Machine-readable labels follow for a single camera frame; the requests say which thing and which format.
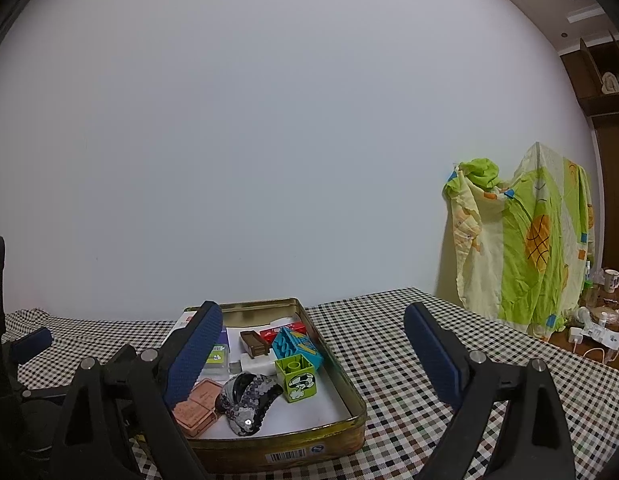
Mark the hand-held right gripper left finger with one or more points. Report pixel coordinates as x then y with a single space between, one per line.
189 360

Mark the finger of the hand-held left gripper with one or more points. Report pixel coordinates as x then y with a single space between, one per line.
31 344
124 354

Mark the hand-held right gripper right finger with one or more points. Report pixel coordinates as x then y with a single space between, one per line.
434 360

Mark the clear case with green label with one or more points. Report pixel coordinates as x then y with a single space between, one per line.
214 365

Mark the white and brown carton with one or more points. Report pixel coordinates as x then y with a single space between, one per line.
182 325

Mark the pink embossed box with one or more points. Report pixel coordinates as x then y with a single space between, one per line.
194 410

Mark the brown toy bench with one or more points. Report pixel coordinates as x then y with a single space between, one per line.
254 342

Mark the black silver sequin pouch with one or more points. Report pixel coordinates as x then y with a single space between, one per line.
244 402

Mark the small red box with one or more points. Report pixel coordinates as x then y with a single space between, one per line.
269 334

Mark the blue toy brick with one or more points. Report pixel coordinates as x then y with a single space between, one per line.
289 342

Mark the green printed toy cube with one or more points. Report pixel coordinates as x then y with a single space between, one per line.
299 382

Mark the gold metal tin box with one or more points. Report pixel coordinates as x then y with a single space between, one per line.
299 452

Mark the checkered tablecloth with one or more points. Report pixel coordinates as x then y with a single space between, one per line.
389 340

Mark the green yellow printed cloth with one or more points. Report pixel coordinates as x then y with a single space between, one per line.
519 270

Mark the white paper liner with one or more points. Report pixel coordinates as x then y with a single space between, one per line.
309 410

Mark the white charger plug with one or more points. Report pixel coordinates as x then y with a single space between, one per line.
575 334

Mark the white printed packet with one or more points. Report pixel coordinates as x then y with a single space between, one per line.
604 334

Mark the green bottle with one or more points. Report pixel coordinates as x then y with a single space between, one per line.
588 272

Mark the white mug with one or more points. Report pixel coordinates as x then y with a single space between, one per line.
611 279

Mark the dark wooden shelf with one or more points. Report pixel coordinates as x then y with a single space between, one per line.
589 85

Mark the white figure on shelf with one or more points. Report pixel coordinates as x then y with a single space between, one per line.
611 82

